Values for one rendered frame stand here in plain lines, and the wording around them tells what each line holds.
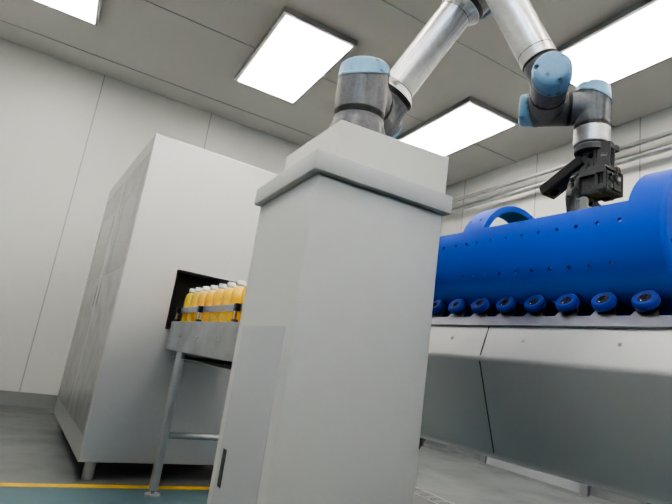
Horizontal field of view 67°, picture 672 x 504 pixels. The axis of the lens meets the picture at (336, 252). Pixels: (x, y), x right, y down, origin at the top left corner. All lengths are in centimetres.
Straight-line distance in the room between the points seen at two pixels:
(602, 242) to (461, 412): 50
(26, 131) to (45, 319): 183
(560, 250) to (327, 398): 55
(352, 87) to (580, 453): 86
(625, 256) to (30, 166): 533
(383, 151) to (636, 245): 49
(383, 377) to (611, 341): 41
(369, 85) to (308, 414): 70
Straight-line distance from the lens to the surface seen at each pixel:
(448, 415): 131
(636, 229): 104
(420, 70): 135
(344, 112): 114
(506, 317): 119
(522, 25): 121
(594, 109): 127
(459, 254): 128
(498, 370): 116
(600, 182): 119
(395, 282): 97
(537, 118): 126
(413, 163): 106
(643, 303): 103
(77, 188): 570
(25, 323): 554
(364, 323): 93
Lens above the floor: 77
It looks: 13 degrees up
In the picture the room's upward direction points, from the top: 8 degrees clockwise
